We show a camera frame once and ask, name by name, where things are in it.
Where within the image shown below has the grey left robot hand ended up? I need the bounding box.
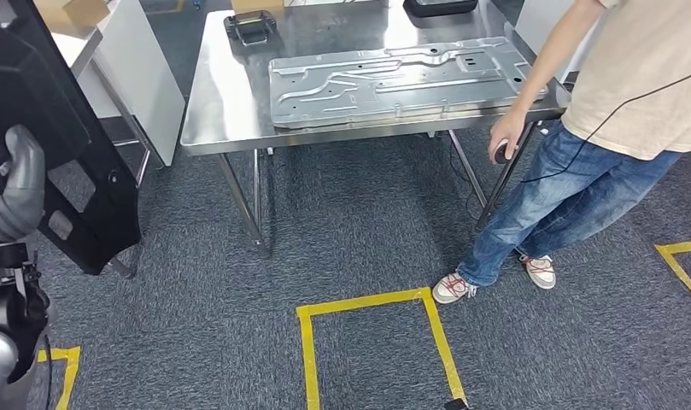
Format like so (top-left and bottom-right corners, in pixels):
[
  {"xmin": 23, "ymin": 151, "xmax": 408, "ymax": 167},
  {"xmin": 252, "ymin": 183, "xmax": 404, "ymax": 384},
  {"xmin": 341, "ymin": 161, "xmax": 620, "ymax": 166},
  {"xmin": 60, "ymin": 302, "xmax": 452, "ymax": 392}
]
[{"xmin": 0, "ymin": 125, "xmax": 46, "ymax": 224}]

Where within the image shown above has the stamped sheet metal panel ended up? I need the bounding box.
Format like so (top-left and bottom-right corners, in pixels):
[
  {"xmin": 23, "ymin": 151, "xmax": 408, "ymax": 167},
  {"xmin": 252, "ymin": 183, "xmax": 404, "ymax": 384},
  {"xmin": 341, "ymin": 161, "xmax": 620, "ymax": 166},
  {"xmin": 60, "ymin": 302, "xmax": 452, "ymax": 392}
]
[{"xmin": 267, "ymin": 36, "xmax": 550, "ymax": 132}]

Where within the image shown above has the stainless steel workbench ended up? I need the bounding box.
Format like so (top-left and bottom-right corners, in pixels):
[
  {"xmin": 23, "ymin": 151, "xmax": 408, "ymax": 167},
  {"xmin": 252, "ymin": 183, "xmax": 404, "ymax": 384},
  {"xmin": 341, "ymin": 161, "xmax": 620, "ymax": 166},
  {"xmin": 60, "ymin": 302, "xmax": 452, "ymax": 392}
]
[{"xmin": 179, "ymin": 0, "xmax": 572, "ymax": 260}]

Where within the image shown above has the black round handheld device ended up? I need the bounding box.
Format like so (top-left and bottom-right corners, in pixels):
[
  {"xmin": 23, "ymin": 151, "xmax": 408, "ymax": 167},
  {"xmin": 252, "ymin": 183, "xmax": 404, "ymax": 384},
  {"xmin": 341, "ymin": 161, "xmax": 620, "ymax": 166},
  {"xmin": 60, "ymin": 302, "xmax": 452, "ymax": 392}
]
[{"xmin": 494, "ymin": 141, "xmax": 518, "ymax": 167}]

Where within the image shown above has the yellow floor tape square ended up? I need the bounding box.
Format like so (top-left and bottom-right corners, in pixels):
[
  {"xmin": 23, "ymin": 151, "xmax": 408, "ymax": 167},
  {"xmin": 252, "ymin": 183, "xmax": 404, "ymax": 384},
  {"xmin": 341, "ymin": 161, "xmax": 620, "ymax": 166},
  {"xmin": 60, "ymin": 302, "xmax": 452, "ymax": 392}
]
[
  {"xmin": 654, "ymin": 239, "xmax": 691, "ymax": 311},
  {"xmin": 36, "ymin": 346, "xmax": 82, "ymax": 410},
  {"xmin": 296, "ymin": 286, "xmax": 469, "ymax": 410}
]

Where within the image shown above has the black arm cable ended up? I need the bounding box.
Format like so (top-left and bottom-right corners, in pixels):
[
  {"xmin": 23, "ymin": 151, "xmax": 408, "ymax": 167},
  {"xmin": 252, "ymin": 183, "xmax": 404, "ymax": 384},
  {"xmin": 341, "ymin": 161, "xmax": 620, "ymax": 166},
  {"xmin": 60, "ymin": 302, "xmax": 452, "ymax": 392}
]
[{"xmin": 39, "ymin": 333, "xmax": 55, "ymax": 410}]

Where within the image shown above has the black plastic plate bracket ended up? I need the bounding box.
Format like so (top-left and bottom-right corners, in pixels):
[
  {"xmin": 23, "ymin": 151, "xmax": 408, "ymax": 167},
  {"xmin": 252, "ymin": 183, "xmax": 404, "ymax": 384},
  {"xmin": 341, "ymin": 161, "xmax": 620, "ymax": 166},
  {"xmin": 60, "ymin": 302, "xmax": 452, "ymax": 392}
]
[{"xmin": 0, "ymin": 0, "xmax": 143, "ymax": 277}]

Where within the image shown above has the person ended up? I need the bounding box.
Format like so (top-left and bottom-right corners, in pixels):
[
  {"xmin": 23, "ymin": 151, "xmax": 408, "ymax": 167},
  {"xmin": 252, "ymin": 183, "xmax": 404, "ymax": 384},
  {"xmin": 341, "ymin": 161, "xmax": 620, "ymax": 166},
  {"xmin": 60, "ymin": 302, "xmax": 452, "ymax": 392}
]
[{"xmin": 432, "ymin": 0, "xmax": 691, "ymax": 307}]

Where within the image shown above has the person's right hand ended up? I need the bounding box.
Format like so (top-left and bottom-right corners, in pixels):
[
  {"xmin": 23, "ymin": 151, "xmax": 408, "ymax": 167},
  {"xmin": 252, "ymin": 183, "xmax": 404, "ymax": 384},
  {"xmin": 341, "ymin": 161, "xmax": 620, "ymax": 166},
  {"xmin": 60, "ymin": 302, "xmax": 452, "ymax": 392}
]
[{"xmin": 488, "ymin": 108, "xmax": 529, "ymax": 167}]

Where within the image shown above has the black foam case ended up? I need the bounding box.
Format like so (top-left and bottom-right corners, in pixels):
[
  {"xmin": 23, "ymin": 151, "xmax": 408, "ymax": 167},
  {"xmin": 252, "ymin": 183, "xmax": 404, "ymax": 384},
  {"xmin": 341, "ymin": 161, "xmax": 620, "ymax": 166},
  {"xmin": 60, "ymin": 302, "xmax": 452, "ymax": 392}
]
[{"xmin": 402, "ymin": 0, "xmax": 480, "ymax": 18}]

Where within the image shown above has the black remote controller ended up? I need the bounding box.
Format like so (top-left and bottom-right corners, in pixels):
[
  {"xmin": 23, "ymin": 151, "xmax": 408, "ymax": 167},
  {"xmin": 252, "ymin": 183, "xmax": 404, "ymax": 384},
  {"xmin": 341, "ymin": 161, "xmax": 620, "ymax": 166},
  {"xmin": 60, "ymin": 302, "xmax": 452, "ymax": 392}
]
[{"xmin": 223, "ymin": 9, "xmax": 278, "ymax": 48}]

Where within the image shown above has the thin black cable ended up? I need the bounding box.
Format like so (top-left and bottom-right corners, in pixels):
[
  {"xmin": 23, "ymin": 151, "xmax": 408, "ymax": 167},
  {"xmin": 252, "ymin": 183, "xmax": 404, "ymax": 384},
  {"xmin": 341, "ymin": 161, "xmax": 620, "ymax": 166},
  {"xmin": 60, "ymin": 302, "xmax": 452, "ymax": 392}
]
[{"xmin": 517, "ymin": 65, "xmax": 691, "ymax": 185}]

